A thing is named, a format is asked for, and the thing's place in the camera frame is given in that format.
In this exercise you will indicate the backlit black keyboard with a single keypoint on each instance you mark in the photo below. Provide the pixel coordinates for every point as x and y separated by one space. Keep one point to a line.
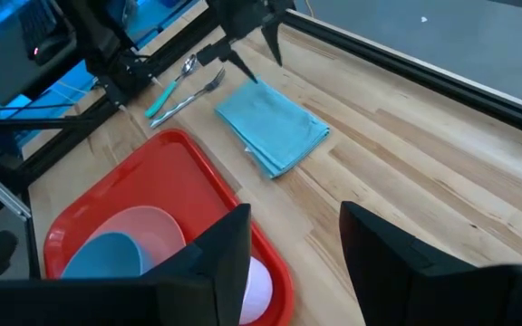
36 20

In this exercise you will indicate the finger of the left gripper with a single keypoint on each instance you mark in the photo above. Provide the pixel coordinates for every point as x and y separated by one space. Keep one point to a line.
220 53
275 41

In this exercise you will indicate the silver metal bracket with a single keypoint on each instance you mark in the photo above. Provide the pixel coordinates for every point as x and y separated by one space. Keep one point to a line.
2 194

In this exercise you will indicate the pink plastic plate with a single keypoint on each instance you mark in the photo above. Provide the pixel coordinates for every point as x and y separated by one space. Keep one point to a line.
152 226

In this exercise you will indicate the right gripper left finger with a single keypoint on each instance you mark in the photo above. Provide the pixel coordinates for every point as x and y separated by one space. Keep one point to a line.
215 280

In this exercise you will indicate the teal cloth napkin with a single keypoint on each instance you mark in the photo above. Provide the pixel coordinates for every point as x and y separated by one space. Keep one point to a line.
270 127

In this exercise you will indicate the pink plastic cup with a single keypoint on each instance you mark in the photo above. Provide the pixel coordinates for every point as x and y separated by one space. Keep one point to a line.
258 290

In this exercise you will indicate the black computer mouse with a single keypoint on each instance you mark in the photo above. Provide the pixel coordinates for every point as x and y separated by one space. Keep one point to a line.
50 47

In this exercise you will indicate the blue plastic bowl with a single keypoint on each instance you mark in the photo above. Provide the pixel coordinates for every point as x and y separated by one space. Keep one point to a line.
107 258

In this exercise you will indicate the grey side desk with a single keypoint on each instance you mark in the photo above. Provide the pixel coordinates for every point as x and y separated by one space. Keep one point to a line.
16 72

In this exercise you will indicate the red plastic tray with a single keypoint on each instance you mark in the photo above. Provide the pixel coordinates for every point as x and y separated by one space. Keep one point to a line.
170 181

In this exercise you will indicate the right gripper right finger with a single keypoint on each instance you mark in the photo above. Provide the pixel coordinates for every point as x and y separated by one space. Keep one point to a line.
392 280

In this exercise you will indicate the black aluminium table frame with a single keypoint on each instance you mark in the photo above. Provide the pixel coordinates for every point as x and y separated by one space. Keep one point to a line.
424 74

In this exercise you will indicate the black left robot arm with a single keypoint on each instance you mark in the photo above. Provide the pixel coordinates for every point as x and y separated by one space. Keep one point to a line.
102 41

